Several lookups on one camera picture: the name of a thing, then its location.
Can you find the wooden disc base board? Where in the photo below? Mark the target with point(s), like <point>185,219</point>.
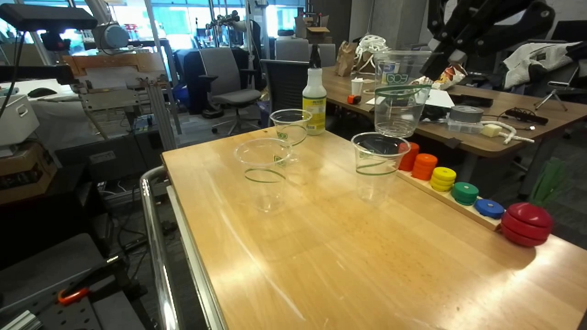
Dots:
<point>456,206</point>

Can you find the black remote control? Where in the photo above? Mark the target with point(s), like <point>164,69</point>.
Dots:
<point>526,116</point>

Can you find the red-orange disc stack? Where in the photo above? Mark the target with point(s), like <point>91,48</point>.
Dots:
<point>412,160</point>

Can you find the green plastic object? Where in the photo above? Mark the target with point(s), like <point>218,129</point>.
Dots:
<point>550,182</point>

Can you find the grey tape roll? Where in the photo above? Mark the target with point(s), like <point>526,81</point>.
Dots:
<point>467,114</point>

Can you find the brown wooden background desk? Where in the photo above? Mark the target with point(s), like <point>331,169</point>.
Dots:
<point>484,146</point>

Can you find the printed snack bag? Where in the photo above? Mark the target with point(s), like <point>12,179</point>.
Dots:
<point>454,76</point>

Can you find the small white cup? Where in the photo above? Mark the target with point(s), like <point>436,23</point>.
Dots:
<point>357,87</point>

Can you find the large red disc stack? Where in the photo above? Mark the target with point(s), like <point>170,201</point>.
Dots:
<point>528,224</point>

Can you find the clear plastic cup green print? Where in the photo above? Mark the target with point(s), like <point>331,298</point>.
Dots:
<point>375,164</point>
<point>291,131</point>
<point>401,114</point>
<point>265,191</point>

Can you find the grey round lamp head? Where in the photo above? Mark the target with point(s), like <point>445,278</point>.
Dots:
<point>113,36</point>

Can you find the green disc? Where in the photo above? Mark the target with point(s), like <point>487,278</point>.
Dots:
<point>465,193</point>

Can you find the white machine housing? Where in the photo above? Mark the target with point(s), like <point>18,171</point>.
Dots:
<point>16,120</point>

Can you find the brown cardboard box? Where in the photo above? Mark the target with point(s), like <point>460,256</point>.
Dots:
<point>25,171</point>

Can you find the grey office chair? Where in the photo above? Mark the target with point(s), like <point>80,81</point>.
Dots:
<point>229,83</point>

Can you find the grey metal base plate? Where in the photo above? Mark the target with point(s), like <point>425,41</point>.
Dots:
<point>56,287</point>

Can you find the white paper sheet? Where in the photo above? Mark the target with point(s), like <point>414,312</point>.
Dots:
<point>441,100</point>

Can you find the blue disc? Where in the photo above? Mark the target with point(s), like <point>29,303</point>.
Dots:
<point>489,208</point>

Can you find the small orange object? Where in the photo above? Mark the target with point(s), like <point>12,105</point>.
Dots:
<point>353,100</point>

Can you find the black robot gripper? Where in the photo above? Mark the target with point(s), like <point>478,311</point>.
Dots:
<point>489,25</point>

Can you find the white spray bottle yellow liquid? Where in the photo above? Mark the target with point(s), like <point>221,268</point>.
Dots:
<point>315,103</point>

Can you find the orange disc stack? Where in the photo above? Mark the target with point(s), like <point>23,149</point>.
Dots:
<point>425,168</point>

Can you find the black computer monitor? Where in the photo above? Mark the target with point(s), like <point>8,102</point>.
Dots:
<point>572,30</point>

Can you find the yellow disc stack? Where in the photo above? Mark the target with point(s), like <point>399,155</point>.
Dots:
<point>443,179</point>

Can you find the black shelf board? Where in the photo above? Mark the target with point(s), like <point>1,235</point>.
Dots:
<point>49,15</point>

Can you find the white jacket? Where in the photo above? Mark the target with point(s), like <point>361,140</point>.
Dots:
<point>539,58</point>

